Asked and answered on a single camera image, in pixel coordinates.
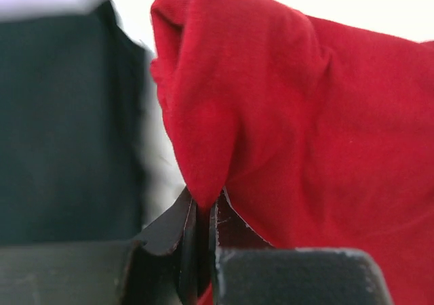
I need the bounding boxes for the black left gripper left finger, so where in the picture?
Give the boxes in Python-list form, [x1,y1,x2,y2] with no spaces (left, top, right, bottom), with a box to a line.
[1,190,197,305]

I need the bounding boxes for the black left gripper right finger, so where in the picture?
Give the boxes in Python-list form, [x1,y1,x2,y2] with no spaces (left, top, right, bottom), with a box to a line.
[210,190,393,305]

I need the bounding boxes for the red t shirt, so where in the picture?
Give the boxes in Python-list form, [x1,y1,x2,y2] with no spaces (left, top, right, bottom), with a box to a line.
[151,0,433,304]

